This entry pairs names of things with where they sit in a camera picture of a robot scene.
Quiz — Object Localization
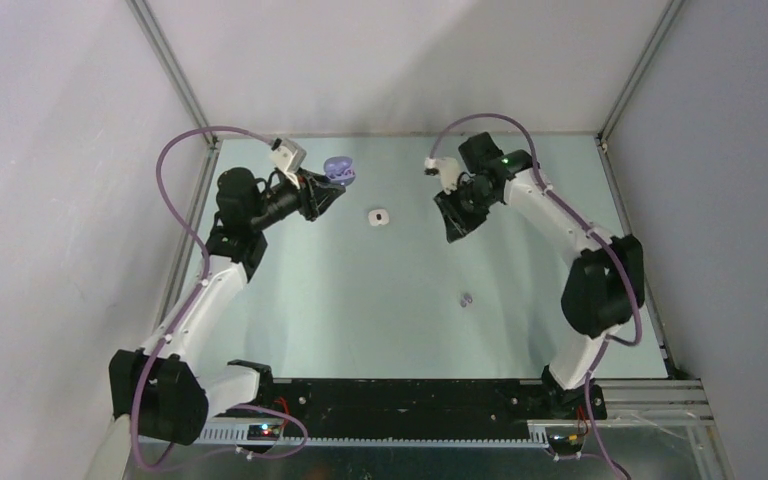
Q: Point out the purple charging case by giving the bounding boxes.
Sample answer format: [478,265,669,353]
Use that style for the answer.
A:
[323,156,356,186]

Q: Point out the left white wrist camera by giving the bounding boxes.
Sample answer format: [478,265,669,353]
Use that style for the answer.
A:
[269,138,307,189]

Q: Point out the purple cable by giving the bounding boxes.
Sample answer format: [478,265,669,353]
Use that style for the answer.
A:
[426,112,644,480]
[129,125,310,473]

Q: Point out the white slotted cable duct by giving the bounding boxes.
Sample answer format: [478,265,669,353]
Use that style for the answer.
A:
[195,423,551,450]

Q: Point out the right circuit board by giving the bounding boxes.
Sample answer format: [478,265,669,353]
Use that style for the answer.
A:
[548,434,587,448]

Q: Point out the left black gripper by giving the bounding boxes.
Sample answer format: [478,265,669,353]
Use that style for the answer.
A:
[248,168,344,232]

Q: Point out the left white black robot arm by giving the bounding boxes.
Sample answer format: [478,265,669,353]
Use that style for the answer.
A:
[109,167,346,445]

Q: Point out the white earbud charging case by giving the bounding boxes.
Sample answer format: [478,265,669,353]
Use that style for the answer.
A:
[367,208,390,227]

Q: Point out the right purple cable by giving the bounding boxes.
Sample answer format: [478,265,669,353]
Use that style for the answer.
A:
[426,112,644,480]

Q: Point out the left circuit board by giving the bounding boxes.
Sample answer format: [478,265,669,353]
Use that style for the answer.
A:
[246,424,282,441]

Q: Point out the circuit board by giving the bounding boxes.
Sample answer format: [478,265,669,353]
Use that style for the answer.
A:
[246,424,282,441]
[548,434,587,448]

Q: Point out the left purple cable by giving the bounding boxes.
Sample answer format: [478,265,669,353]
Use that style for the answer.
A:
[129,125,310,473]

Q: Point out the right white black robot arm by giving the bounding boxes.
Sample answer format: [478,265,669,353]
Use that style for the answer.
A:
[424,132,645,418]

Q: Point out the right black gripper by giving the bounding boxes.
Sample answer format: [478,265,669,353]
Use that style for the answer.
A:
[435,180,498,244]

